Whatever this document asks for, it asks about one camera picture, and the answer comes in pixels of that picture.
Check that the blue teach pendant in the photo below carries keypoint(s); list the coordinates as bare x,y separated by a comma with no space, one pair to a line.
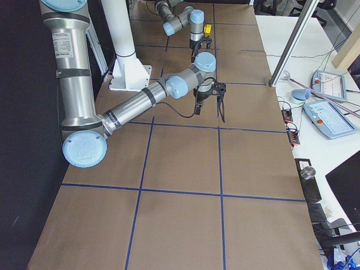
330,85
329,120

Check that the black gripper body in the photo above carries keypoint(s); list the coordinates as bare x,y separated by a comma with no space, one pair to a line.
194,45
203,95

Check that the black power strip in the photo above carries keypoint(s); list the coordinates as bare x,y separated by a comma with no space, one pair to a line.
291,128

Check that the small metal cup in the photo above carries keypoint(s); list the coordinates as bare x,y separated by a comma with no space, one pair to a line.
307,173

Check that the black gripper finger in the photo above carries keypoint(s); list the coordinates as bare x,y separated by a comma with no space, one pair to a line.
198,108
193,55

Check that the far blue teach pendant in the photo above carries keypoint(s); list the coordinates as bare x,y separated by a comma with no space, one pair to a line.
330,85

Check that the long reacher grabber stick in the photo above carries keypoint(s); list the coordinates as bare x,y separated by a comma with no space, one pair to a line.
319,95

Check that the near blue teach pendant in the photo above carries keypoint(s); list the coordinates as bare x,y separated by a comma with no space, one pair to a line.
329,120

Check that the yellow cube block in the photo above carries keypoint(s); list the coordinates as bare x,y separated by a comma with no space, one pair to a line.
208,28

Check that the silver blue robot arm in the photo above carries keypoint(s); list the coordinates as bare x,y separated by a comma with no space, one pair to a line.
84,132
173,23

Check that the mint bowl with blue cup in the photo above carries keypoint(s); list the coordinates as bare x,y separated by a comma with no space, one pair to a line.
299,96

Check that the aluminium frame post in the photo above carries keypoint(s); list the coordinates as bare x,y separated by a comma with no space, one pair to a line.
299,27

